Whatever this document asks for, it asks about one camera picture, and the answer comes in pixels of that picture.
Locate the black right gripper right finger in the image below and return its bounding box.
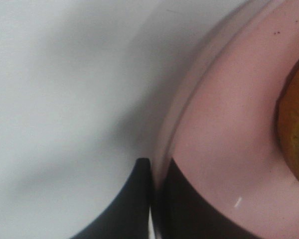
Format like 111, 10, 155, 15
155, 160, 258, 239

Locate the pink round plate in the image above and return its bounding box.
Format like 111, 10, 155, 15
152, 0, 299, 239

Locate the burger with lettuce and cheese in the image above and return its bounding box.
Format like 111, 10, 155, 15
276, 60, 299, 182

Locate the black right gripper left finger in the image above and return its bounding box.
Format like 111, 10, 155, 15
74, 158, 152, 239

